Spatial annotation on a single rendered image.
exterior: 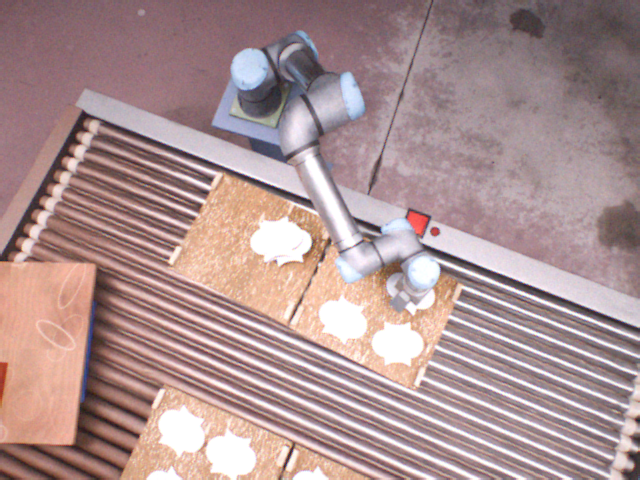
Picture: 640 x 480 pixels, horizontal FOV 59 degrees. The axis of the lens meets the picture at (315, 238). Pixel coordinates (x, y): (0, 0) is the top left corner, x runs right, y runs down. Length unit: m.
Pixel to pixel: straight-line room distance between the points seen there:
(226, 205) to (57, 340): 0.63
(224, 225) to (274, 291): 0.26
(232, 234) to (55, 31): 2.07
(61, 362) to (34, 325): 0.14
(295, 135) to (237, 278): 0.54
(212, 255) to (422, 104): 1.60
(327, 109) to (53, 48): 2.31
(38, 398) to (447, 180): 1.99
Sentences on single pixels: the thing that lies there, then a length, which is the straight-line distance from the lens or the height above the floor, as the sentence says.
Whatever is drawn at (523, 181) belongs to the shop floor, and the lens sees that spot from 2.95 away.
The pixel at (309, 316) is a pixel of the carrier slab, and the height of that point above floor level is 0.94.
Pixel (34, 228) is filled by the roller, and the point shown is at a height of 0.92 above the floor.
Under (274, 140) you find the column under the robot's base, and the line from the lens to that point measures 1.95.
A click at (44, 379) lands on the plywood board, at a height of 1.04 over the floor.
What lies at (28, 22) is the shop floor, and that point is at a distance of 3.68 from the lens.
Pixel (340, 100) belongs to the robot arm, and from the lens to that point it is 1.44.
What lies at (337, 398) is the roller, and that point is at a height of 0.92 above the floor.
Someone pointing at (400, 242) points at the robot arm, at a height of 1.24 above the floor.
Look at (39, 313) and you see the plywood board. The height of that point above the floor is 1.04.
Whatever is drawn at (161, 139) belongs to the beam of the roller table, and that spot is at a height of 0.91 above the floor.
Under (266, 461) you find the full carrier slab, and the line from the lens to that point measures 1.72.
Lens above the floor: 2.64
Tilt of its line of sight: 75 degrees down
